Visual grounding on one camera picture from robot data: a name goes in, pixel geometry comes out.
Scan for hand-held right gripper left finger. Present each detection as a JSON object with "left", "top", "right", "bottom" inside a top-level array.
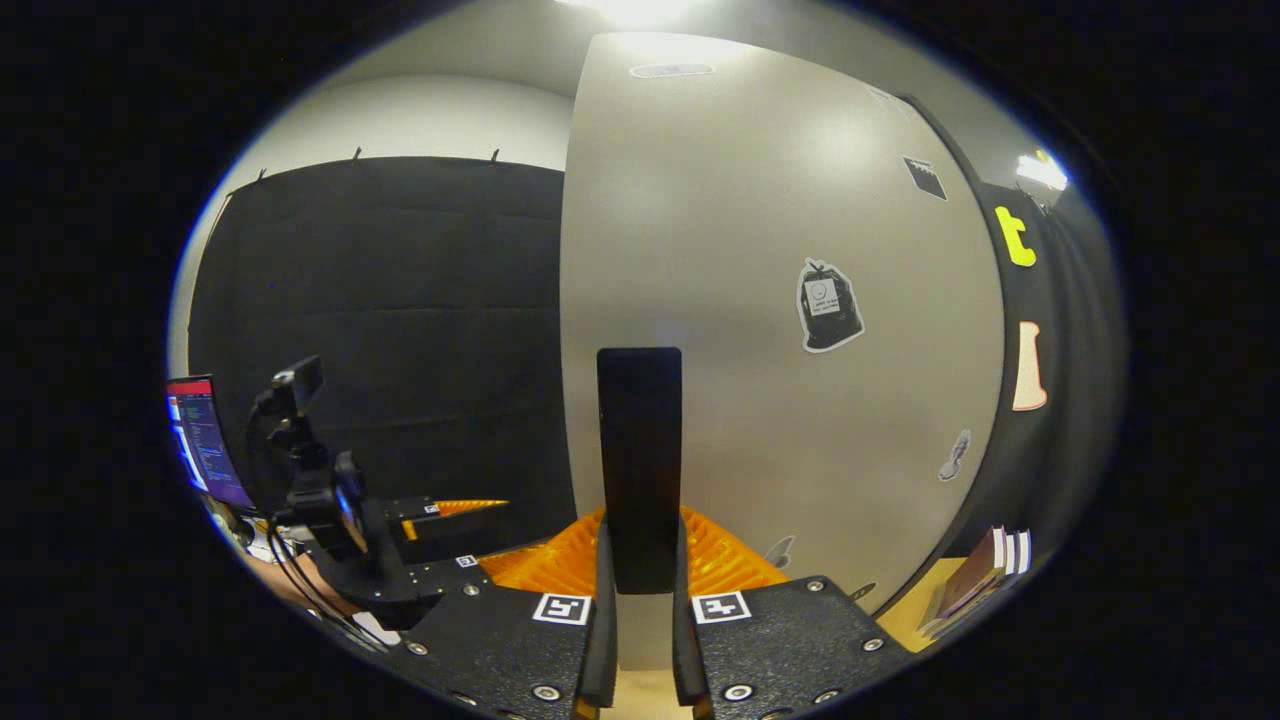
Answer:
[{"left": 385, "top": 507, "right": 620, "bottom": 720}]

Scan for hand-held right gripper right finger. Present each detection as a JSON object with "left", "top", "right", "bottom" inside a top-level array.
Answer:
[{"left": 671, "top": 504, "right": 917, "bottom": 720}]

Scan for black cabinet door handle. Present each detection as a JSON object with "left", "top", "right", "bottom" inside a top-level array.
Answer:
[{"left": 596, "top": 346, "right": 685, "bottom": 597}]

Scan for grey cabinet door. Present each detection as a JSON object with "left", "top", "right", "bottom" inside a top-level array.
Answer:
[{"left": 559, "top": 30, "right": 1007, "bottom": 673}]

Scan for computer monitor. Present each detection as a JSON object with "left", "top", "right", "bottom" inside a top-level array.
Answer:
[{"left": 164, "top": 374, "right": 257, "bottom": 512}]

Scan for pink cover book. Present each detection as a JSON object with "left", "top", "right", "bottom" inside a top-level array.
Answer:
[{"left": 918, "top": 526, "right": 1009, "bottom": 641}]

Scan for black backdrop cloth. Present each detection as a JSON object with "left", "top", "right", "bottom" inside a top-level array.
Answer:
[{"left": 186, "top": 155, "right": 1129, "bottom": 561}]

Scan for small ceiling light panel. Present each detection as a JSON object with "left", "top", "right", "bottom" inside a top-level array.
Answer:
[{"left": 1016, "top": 149, "right": 1070, "bottom": 192}]

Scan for large ceiling light panel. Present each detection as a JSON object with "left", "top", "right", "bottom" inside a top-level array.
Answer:
[{"left": 558, "top": 0, "right": 703, "bottom": 27}]

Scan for black cables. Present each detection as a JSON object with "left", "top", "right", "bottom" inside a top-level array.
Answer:
[{"left": 262, "top": 518, "right": 373, "bottom": 643}]

